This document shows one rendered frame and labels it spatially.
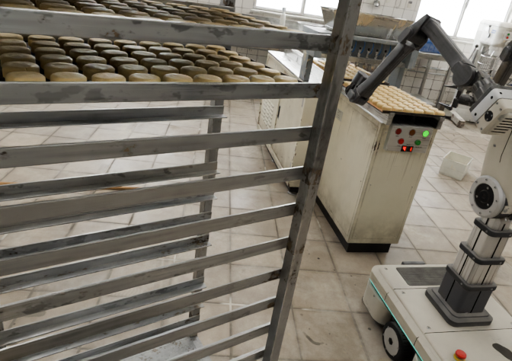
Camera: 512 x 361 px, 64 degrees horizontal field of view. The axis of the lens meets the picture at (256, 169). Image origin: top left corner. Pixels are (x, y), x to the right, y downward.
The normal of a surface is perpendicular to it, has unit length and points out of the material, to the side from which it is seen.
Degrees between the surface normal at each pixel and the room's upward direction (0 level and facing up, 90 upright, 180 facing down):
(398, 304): 31
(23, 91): 90
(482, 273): 90
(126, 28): 90
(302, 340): 0
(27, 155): 90
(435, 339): 0
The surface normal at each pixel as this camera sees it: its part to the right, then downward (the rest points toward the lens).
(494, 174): -0.98, 0.12
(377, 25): 0.10, 0.77
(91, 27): 0.52, 0.42
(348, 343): 0.15, -0.90
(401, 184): 0.18, 0.44
